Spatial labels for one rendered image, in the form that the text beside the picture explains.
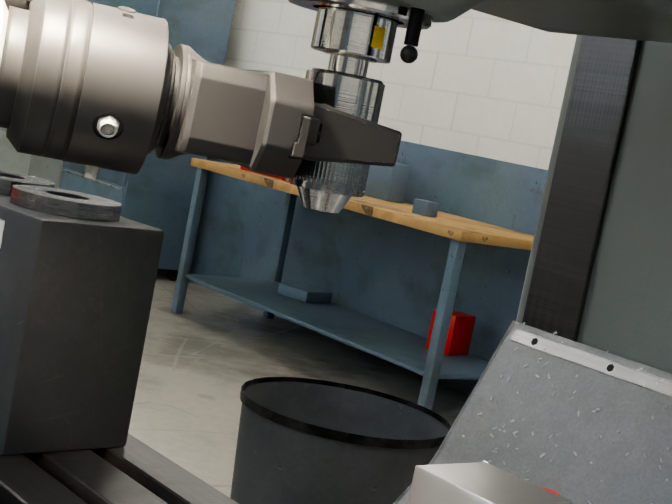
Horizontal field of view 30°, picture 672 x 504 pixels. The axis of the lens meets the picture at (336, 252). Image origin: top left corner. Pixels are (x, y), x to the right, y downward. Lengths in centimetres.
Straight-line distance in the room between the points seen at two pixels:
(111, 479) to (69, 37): 43
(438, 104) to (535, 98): 69
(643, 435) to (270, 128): 45
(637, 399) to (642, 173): 18
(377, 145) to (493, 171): 573
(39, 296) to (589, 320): 45
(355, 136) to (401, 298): 613
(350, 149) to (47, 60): 17
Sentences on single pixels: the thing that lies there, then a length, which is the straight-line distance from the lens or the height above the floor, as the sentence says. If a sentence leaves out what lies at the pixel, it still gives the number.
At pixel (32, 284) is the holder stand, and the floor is 108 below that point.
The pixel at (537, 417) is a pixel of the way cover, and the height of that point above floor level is 103.
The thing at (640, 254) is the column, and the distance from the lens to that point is 104.
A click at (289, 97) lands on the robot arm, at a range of 67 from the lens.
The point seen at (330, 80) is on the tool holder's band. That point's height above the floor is 126.
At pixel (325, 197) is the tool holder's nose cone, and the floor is 120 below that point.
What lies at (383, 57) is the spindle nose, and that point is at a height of 128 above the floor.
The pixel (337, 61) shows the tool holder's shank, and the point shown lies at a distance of 73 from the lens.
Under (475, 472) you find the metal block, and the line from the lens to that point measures 64.
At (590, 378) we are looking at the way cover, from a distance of 104.
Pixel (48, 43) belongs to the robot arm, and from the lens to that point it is 67.
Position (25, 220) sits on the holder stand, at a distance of 99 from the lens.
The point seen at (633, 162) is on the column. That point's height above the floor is 125.
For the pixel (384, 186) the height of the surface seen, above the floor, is 95.
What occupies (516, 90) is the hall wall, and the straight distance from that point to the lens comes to 643.
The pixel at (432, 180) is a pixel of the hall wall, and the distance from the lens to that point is 674.
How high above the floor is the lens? 124
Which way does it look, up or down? 6 degrees down
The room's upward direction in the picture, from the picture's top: 11 degrees clockwise
